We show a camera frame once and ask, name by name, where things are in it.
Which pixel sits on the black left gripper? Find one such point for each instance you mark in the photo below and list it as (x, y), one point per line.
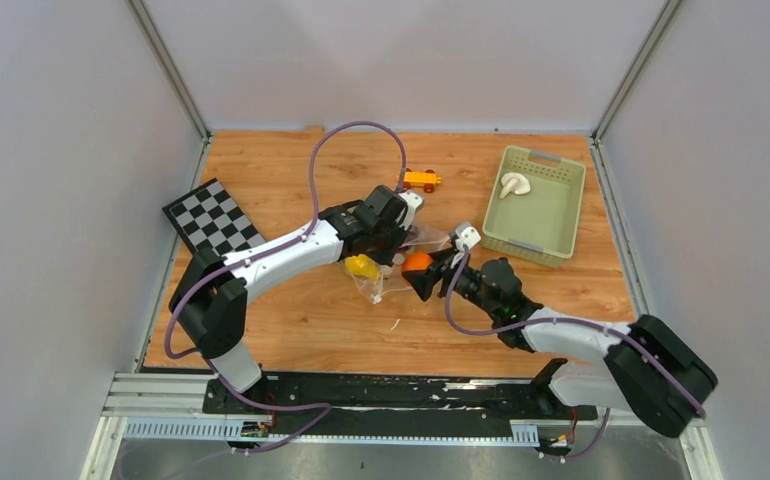
(400, 234)

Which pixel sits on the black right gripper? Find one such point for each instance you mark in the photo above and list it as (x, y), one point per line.
(423, 280)

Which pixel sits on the fake orange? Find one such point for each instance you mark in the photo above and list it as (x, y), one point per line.
(417, 261)

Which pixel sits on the fake yellow lemon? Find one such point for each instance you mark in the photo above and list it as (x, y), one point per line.
(362, 266)

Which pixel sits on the clear zip top bag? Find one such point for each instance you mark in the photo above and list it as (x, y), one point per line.
(421, 238)

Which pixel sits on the white fake garlic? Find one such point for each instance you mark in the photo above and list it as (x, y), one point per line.
(513, 183)

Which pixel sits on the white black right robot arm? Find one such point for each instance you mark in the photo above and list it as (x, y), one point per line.
(642, 367)

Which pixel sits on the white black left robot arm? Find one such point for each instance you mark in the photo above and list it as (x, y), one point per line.
(211, 300)

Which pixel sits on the yellow toy car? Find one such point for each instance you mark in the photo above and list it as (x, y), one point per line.
(427, 181)

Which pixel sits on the pale green plastic basket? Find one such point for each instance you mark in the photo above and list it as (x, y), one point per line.
(541, 226)

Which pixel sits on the black white checkerboard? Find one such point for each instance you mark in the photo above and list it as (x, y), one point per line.
(209, 218)

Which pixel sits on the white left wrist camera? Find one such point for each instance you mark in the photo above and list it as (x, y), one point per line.
(414, 203)

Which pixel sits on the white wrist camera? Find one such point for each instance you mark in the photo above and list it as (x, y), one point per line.
(465, 236)
(414, 203)

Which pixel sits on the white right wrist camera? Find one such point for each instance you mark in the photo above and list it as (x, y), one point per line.
(465, 236)

